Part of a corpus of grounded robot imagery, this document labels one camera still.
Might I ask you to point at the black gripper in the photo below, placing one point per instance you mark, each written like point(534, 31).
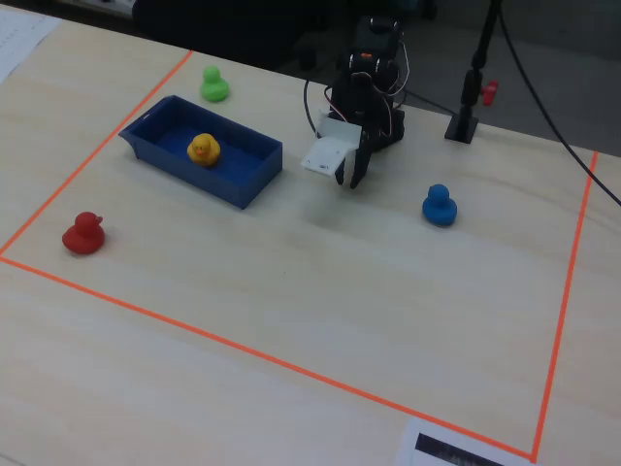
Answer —
point(365, 154)

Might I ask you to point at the yellow rubber duck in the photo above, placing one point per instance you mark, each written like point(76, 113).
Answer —
point(204, 150)

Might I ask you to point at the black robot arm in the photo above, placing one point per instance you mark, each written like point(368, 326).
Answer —
point(364, 92)

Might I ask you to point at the blue rubber duck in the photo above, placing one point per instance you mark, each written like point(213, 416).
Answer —
point(439, 209)

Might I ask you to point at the blue plastic box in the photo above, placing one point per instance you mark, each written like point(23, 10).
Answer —
point(242, 189)

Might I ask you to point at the green rubber duck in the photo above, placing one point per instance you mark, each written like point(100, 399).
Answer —
point(213, 87)

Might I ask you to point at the red rubber duck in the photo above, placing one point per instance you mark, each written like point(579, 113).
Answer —
point(82, 238)

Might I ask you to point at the red clamp knob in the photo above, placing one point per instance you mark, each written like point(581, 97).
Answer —
point(491, 92)

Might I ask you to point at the long orange tape strip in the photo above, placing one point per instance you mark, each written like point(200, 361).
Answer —
point(194, 330)

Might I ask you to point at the short orange tape strip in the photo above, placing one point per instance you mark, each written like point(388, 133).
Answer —
point(567, 291)
point(103, 145)

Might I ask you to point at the white paper with black bar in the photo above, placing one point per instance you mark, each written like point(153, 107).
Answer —
point(410, 432)

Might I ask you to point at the white printed paper sheet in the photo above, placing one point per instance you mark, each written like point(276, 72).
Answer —
point(19, 43)

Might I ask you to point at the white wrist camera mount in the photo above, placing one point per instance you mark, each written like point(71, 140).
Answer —
point(330, 145)

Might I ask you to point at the black camera stand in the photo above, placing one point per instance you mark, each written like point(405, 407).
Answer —
point(461, 128)

